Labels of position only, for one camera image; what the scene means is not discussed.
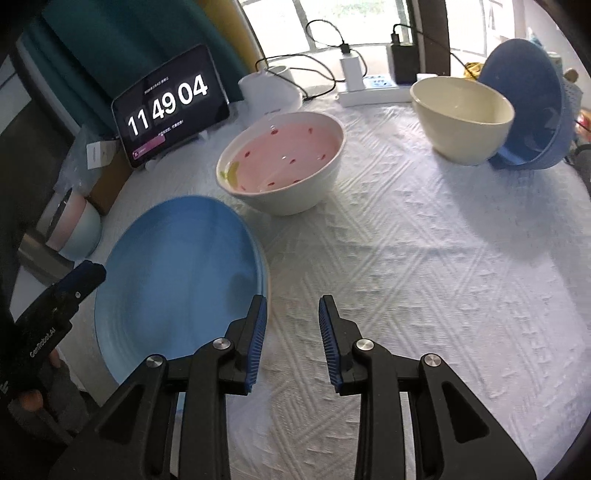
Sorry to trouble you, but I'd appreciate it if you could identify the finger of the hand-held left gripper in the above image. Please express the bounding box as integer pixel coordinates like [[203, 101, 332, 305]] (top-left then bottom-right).
[[52, 260, 108, 309]]

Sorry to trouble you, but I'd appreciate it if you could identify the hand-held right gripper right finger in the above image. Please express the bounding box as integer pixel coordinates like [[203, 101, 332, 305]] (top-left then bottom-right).
[[318, 294, 539, 480]]

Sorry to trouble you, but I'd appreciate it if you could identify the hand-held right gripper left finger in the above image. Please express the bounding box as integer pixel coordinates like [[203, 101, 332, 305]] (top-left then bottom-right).
[[48, 294, 269, 480]]

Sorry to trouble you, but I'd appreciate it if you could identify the large blue plate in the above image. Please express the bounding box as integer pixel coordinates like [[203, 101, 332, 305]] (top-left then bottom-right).
[[240, 217, 271, 302]]

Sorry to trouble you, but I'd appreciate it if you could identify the deep blue plate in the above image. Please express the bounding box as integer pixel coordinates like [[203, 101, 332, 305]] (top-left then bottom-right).
[[95, 195, 267, 387]]

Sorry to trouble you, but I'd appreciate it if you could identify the white bowl with pink inside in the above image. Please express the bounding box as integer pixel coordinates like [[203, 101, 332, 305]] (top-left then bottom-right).
[[216, 112, 346, 217]]

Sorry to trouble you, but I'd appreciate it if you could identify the cream bowl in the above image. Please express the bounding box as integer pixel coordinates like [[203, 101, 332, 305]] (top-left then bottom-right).
[[410, 76, 516, 166]]

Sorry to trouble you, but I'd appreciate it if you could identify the blue bowl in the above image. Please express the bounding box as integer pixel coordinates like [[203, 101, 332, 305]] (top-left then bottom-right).
[[478, 38, 581, 171]]

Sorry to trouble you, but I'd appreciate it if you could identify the person's left hand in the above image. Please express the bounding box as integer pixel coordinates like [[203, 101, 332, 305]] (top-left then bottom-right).
[[7, 347, 91, 446]]

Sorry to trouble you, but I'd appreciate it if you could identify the steel thermos bottle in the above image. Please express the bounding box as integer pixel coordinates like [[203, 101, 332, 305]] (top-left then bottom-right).
[[18, 231, 75, 288]]

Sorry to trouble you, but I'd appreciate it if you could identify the pastel steel-lined bowl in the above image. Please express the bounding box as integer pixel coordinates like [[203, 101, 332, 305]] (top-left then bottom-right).
[[44, 189, 103, 260]]

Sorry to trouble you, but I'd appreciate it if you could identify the brown cardboard box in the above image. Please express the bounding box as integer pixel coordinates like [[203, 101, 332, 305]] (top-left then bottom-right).
[[87, 165, 136, 215]]

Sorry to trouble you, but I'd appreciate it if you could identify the white textured tablecloth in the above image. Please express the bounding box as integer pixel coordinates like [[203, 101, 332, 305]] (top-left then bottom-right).
[[90, 88, 591, 480]]

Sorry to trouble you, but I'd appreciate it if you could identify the clear plastic bag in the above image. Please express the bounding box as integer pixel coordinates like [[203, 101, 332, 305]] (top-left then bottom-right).
[[53, 124, 122, 195]]

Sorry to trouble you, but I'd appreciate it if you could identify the small white card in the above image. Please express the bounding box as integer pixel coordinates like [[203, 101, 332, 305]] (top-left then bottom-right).
[[87, 141, 117, 170]]

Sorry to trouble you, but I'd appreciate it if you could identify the black tablet with clock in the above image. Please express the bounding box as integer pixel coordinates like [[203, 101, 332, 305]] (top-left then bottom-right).
[[111, 44, 231, 169]]

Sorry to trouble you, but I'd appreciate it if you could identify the teal curtain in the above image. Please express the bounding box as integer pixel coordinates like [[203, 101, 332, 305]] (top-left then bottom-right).
[[41, 0, 246, 121]]

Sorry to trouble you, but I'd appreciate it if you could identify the white desk lamp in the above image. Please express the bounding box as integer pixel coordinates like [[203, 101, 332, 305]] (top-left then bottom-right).
[[238, 65, 304, 117]]

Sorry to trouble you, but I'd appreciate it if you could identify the white power strip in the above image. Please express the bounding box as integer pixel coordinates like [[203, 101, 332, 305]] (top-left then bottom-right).
[[337, 74, 445, 108]]

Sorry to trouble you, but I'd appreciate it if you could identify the white charger plug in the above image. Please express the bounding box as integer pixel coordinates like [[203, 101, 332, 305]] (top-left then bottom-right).
[[341, 54, 366, 92]]

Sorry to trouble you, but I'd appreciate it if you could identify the black power adapter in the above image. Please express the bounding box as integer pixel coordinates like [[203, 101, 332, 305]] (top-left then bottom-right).
[[391, 41, 415, 85]]

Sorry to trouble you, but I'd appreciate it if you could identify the yellow curtain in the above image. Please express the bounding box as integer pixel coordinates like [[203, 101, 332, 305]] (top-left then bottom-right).
[[198, 0, 265, 71]]

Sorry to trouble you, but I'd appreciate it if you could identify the white perforated basket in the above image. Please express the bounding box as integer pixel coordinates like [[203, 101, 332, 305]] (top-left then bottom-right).
[[561, 76, 583, 121]]

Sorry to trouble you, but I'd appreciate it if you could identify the black lamp cable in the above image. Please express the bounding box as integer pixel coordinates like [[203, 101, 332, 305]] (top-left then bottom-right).
[[254, 54, 339, 103]]

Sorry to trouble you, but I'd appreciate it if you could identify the black charger cable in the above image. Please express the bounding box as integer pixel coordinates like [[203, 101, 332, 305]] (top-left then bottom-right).
[[305, 19, 352, 57]]

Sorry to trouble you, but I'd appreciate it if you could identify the black adapter cable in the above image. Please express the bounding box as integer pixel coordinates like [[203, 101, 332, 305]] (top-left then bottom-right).
[[392, 22, 481, 75]]

